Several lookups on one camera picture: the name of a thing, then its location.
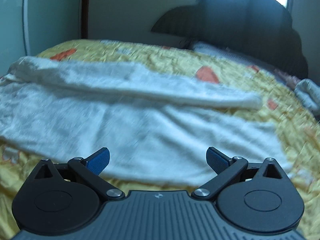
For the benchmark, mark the white pants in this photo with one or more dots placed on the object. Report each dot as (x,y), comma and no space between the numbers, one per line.
(157,127)

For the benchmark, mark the dark upholstered headboard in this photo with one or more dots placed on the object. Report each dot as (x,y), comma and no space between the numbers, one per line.
(261,29)

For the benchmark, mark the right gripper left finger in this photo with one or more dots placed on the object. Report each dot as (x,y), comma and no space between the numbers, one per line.
(87,172)

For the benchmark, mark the yellow carrot print quilt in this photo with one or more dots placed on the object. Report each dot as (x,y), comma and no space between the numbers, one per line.
(297,129)

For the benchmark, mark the white wardrobe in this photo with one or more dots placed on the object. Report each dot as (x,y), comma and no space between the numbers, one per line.
(29,27)

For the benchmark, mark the grey pillow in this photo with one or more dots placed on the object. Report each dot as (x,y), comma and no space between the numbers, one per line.
(208,49)

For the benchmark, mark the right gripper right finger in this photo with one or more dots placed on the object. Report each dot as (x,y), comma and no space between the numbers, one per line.
(228,170)

